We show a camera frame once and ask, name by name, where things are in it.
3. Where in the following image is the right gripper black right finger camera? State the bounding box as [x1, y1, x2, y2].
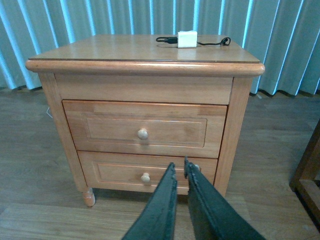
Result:
[184, 157, 264, 240]

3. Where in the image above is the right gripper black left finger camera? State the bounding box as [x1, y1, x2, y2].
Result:
[123, 162, 178, 240]

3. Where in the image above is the drawer wooden knob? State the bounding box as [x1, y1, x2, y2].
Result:
[140, 172, 151, 183]
[137, 128, 149, 140]

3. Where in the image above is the wooden nightstand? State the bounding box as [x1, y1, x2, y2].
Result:
[25, 35, 265, 207]

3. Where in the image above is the white charger block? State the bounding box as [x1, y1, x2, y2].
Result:
[177, 30, 198, 49]

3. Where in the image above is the grey pleated curtain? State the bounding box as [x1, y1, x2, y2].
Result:
[0, 0, 320, 95]

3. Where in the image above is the dark wooden furniture frame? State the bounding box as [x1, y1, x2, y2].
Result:
[289, 123, 320, 228]

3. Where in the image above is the black cable on nightstand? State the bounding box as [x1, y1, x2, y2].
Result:
[155, 36, 231, 48]

